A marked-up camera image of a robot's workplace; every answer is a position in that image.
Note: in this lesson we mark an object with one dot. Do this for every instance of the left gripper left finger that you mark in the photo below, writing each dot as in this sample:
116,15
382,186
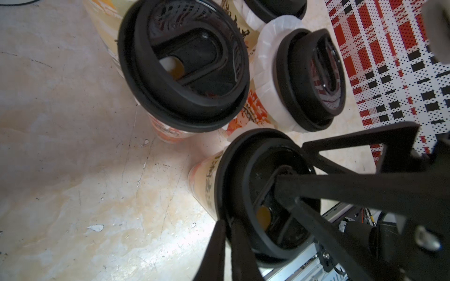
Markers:
213,264

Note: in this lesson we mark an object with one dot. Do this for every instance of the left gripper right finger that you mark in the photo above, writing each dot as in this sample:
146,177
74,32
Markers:
244,265

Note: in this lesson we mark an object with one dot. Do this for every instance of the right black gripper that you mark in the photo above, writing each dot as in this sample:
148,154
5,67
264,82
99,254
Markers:
422,217

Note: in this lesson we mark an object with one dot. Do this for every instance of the black cup lid front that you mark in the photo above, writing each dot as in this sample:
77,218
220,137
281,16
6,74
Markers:
244,189

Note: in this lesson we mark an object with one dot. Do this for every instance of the black cup lid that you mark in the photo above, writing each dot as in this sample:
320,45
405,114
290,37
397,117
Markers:
185,62
310,78
267,10
244,189

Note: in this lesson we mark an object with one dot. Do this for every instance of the paper cup red flowers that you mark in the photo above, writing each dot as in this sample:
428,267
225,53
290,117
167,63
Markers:
252,116

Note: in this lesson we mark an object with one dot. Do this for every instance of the translucent paper disc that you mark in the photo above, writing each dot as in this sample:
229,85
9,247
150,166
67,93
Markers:
274,113

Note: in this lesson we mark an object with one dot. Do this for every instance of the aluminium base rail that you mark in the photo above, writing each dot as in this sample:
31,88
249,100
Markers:
314,263

